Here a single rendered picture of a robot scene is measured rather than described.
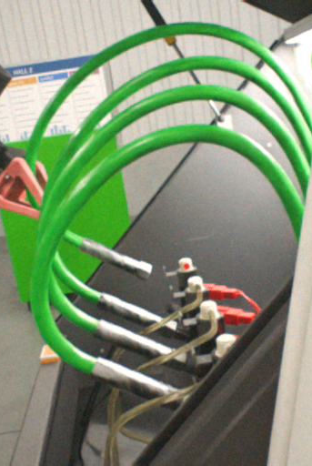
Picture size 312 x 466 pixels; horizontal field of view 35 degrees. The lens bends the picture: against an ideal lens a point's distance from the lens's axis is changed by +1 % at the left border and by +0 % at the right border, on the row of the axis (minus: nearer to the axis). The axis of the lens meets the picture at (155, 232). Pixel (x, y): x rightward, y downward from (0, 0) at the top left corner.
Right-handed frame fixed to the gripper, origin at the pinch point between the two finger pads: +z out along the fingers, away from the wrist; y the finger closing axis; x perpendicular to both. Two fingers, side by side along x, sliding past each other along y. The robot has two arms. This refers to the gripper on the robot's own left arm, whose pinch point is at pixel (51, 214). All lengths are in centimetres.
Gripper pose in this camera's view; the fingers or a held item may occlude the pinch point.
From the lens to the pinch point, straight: 63.4
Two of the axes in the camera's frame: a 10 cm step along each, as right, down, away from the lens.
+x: -6.3, 7.6, 1.6
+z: 7.6, 6.4, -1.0
